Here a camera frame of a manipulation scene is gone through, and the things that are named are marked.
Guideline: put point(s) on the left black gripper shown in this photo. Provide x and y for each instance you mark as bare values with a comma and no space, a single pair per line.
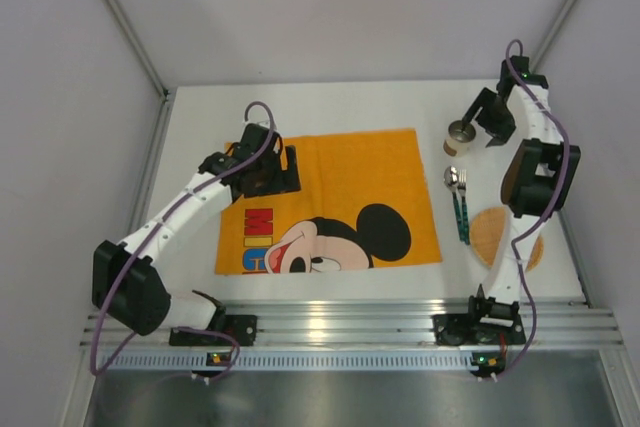
282,183

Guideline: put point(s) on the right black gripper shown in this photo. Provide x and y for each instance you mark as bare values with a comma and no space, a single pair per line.
486,113

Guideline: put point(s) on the metal cup with cork band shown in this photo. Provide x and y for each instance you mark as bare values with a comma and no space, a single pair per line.
459,138

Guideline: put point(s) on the orange Mickey Mouse placemat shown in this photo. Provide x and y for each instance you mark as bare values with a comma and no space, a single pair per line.
363,204

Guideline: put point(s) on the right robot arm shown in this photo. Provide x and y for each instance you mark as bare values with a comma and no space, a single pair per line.
535,184

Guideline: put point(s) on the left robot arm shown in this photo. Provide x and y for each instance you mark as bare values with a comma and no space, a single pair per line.
129,277

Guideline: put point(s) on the round woven coaster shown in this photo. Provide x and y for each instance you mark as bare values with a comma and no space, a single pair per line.
486,232

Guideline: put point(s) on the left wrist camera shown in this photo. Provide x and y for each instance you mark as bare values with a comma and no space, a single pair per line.
265,123

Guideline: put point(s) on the fork with teal handle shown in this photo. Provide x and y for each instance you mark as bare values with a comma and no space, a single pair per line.
462,190

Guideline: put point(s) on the spoon with teal handle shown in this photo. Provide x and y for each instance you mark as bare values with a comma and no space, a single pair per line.
450,179

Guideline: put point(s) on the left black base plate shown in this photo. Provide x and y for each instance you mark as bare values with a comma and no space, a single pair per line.
242,328

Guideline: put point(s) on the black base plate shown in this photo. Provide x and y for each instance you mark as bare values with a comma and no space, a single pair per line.
460,329
242,328

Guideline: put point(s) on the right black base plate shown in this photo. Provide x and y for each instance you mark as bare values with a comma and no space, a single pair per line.
460,329

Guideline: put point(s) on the aluminium rail frame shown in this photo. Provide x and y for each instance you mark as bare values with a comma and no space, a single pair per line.
312,322

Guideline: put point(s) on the perforated cable duct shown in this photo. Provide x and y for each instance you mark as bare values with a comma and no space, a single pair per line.
256,360

